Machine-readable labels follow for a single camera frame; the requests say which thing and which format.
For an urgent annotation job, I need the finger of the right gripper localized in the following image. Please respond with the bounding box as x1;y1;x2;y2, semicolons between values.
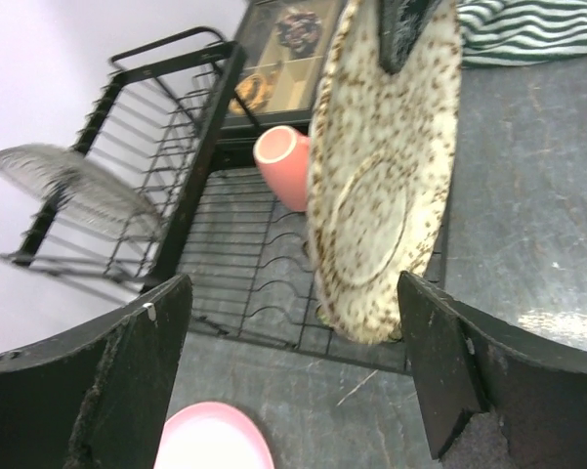
376;0;455;74

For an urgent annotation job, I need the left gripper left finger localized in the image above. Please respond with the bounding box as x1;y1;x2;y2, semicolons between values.
0;275;192;468

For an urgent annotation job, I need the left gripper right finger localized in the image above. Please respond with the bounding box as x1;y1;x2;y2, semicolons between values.
397;273;587;468

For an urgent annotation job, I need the pink plate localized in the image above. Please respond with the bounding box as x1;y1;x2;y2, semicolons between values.
154;402;274;469

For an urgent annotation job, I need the speckled cream plate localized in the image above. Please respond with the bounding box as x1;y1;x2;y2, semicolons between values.
306;1;462;345

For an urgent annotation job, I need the grey glass plate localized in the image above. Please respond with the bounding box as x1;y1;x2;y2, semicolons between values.
0;143;163;239

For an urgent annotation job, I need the striped green white towel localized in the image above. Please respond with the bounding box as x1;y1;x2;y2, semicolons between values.
457;0;587;68

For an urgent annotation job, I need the dark floral fabric piece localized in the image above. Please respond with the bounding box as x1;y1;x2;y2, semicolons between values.
275;10;322;60

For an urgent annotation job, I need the black compartment display box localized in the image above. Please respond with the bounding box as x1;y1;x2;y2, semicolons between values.
220;1;345;147

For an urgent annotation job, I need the pink mug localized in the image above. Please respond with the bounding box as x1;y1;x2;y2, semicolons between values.
253;125;310;212

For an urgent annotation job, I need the beige coiled cord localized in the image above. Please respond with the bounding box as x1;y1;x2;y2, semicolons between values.
228;72;280;116

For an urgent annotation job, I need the black wire dish rack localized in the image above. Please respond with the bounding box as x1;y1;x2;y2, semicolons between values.
0;26;410;374

